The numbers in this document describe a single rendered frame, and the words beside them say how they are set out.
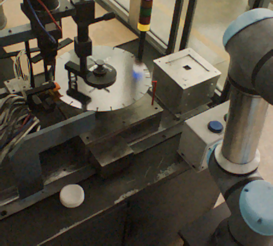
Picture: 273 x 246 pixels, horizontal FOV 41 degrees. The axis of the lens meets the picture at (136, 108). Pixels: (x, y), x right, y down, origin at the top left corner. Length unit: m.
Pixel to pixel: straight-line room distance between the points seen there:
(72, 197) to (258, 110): 0.59
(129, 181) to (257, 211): 0.42
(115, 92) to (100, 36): 0.63
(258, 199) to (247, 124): 0.20
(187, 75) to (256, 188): 0.53
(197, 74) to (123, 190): 0.50
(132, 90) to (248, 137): 0.43
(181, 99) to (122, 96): 0.26
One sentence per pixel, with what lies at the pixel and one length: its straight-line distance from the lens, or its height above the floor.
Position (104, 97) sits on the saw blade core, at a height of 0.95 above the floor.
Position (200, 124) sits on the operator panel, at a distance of 1.17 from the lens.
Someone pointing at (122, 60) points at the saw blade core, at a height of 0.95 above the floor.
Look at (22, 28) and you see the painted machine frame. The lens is 1.26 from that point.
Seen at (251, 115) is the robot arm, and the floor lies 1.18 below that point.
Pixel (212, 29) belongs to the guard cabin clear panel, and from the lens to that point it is 1.41.
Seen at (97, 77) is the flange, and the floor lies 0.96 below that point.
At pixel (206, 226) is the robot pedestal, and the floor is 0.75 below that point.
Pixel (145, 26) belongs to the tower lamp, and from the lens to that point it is 1.38.
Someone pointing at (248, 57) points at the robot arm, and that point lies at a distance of 0.69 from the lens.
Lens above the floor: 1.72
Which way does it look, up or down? 44 degrees down
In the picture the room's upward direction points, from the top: 7 degrees clockwise
